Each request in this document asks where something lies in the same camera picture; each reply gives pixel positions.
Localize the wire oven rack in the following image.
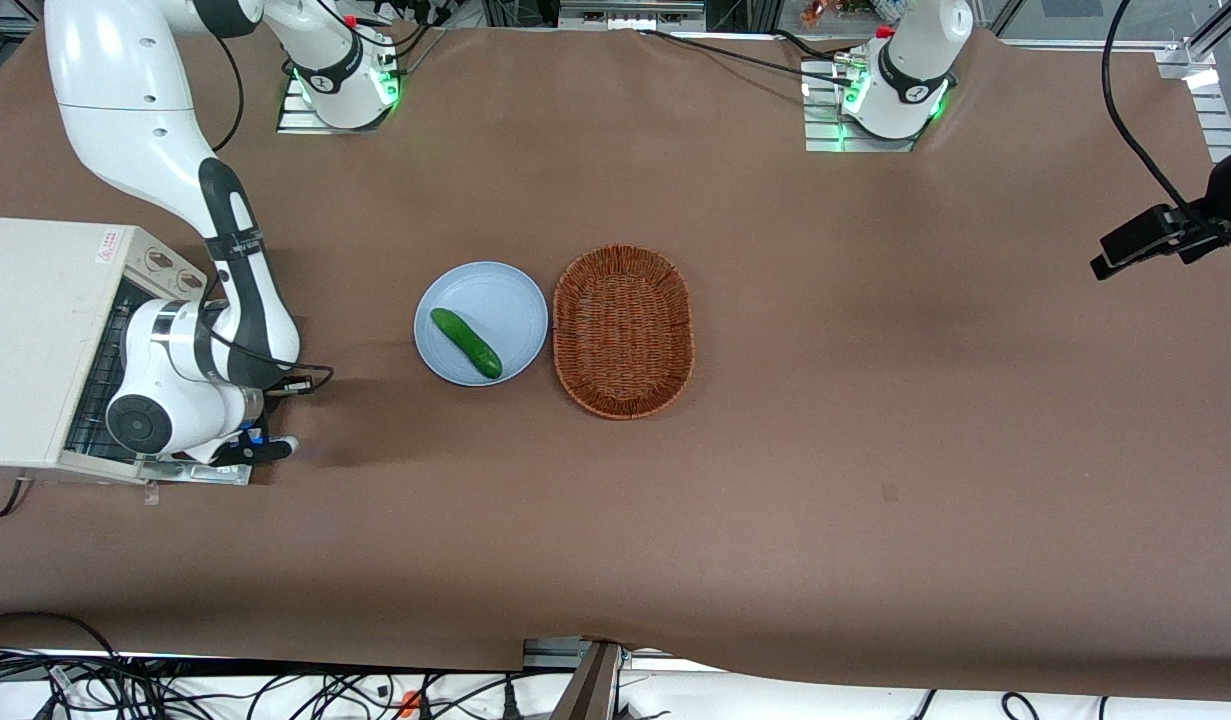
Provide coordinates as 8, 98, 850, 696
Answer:
63, 285, 146, 461

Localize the green cucumber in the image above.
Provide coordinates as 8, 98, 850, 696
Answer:
430, 308, 503, 379

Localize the brown table cover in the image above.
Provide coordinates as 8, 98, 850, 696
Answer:
0, 18, 1231, 703

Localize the oval brown wicker basket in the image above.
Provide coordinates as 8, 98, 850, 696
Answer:
552, 245, 695, 420

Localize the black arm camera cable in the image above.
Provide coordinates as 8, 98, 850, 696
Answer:
197, 30, 336, 397
1101, 0, 1198, 219

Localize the oven door with glass window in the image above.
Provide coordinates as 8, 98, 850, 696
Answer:
135, 455, 254, 488

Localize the black base cable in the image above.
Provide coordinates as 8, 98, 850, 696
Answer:
635, 28, 856, 87
773, 30, 844, 63

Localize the metal camera stand post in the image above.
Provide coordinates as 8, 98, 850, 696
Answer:
560, 640, 624, 720

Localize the white toaster oven body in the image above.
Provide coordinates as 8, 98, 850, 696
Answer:
0, 218, 208, 486

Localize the light blue round plate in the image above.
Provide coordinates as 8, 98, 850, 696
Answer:
414, 261, 549, 387

